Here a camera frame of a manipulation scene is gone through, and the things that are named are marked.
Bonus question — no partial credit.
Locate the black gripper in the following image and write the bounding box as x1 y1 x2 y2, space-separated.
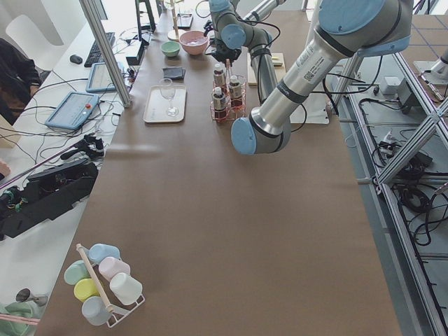
211 38 242 64

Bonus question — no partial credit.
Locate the tea bottle white cap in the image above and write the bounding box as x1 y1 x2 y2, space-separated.
213 63 227 93

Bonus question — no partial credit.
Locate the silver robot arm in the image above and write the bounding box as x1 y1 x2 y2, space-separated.
209 1 283 103
231 0 413 155

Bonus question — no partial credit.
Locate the pink bowl of ice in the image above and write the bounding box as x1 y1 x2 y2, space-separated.
179 30 209 56

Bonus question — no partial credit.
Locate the wooden cup tree stand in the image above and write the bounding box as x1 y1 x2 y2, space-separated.
163 0 180 42

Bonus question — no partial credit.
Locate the green empty bowl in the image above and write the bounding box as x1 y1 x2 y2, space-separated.
160 41 181 57

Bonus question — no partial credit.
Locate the grey folded cloth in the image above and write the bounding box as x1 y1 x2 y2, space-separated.
162 66 186 81

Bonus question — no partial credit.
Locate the bamboo cutting board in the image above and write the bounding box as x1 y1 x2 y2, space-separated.
246 52 285 86

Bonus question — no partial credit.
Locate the clear wine glass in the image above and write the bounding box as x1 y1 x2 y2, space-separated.
159 78 179 117

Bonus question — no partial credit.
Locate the white rabbit tray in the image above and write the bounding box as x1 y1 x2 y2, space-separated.
143 85 187 124

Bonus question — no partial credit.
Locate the upper blue teach pendant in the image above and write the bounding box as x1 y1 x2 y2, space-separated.
85 62 116 93

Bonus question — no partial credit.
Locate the blue teach pendant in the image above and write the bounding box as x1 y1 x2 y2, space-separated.
44 92 99 130
85 62 116 93

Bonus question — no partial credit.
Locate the black keyboard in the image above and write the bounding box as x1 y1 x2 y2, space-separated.
84 32 115 68

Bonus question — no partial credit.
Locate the black computer mouse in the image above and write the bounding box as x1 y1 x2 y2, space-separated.
69 55 83 64

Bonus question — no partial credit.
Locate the lower blue teach pendant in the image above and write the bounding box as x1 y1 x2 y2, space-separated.
44 92 99 130

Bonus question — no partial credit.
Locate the pink cup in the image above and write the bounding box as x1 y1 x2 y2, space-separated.
99 256 131 281

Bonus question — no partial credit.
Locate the white cup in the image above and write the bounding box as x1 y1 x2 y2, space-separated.
109 272 143 305

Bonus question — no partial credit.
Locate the green cup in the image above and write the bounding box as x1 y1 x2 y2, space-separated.
64 260 90 286

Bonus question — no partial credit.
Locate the yellow cup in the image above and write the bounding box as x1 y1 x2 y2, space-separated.
73 278 99 302

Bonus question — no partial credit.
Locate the light blue cup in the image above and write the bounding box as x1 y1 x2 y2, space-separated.
81 296 110 326

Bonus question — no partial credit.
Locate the copper wire bottle basket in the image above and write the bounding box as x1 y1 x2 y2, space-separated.
209 75 247 123

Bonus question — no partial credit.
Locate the white wire cup rack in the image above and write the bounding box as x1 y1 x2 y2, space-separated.
76 244 145 328

